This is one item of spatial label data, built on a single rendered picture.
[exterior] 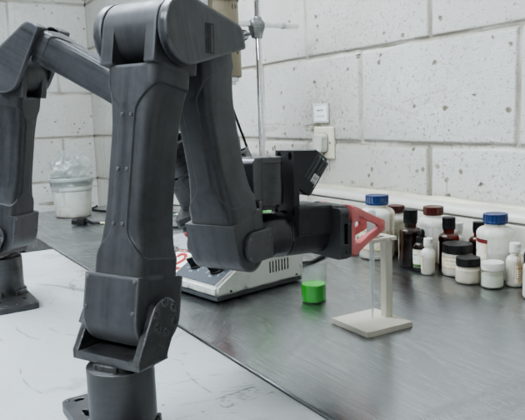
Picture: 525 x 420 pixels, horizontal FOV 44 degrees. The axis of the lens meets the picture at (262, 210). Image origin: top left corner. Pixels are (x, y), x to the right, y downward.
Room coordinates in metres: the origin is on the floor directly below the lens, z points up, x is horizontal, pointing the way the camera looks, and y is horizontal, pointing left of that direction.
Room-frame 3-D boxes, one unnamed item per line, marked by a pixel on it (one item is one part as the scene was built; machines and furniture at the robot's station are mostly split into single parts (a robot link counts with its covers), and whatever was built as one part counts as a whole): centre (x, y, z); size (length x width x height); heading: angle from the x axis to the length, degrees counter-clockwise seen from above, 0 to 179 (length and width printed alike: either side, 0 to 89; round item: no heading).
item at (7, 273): (1.09, 0.45, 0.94); 0.20 x 0.07 x 0.08; 31
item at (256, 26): (1.66, 0.02, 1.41); 0.25 x 0.11 x 0.05; 121
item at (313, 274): (1.01, -0.08, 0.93); 0.04 x 0.04 x 0.06
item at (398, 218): (1.36, -0.28, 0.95); 0.06 x 0.06 x 0.10
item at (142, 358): (0.58, 0.14, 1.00); 0.09 x 0.06 x 0.06; 58
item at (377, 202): (1.31, -0.24, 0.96); 0.07 x 0.07 x 0.13
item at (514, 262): (1.05, -0.42, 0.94); 0.03 x 0.03 x 0.07
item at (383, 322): (0.88, -0.15, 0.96); 0.08 x 0.08 x 0.13; 30
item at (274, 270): (1.13, 0.04, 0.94); 0.22 x 0.13 x 0.08; 131
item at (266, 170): (0.77, 0.02, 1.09); 0.12 x 0.09 x 0.12; 148
